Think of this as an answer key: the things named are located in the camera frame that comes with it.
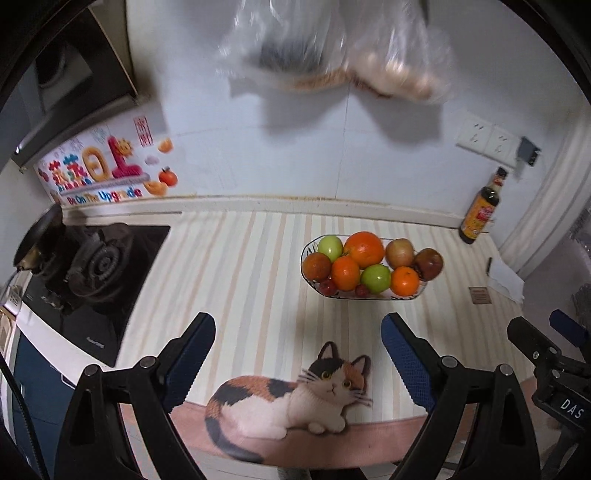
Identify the brown label tag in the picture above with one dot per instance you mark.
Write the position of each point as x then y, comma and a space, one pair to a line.
480, 295

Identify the grey plug adapter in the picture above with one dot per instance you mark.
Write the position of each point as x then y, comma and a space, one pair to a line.
527, 151

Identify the reddish yellow apple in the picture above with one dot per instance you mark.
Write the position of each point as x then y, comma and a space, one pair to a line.
400, 253

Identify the white wall socket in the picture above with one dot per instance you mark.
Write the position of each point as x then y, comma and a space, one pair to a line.
484, 138

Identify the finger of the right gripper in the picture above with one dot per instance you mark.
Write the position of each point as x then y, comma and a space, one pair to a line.
532, 343
573, 332

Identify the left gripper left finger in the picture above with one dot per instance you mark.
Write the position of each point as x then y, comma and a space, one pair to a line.
93, 442

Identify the orange tangerine with stem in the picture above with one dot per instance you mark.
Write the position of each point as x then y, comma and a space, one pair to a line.
405, 281

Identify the brown russet apple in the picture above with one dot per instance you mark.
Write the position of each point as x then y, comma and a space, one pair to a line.
428, 263

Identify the green apple on plate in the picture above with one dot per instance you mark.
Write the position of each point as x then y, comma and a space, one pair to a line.
330, 246

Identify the large orange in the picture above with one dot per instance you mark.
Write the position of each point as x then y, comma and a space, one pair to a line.
365, 248

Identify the soy sauce bottle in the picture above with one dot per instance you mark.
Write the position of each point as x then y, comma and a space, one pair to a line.
482, 208

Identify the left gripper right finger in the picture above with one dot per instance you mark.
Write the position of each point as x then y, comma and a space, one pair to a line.
501, 443

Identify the black gas stove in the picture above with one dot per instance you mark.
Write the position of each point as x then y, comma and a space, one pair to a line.
86, 290

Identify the clear plastic bag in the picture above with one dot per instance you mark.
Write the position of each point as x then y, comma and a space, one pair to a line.
388, 48

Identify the colourful wall sticker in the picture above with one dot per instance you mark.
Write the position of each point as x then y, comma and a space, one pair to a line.
129, 157

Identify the floral oval ceramic plate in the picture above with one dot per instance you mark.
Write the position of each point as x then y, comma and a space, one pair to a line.
312, 247

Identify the striped cat print mat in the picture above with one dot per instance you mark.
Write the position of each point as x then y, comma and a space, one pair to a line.
245, 270

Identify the white folded paper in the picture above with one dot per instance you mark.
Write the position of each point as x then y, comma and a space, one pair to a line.
505, 281

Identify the black frying pan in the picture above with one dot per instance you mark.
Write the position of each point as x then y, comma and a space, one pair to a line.
38, 243

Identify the green apple off plate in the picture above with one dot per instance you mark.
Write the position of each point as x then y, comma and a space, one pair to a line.
377, 278

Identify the small orange tangerine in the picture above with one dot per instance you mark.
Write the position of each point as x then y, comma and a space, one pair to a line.
345, 273

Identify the dark red orange fruit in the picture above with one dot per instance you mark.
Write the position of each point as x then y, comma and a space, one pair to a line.
316, 267

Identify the red cherry cluster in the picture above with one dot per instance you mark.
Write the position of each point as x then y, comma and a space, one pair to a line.
329, 288

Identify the black range hood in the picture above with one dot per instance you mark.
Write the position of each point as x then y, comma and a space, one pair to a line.
82, 75

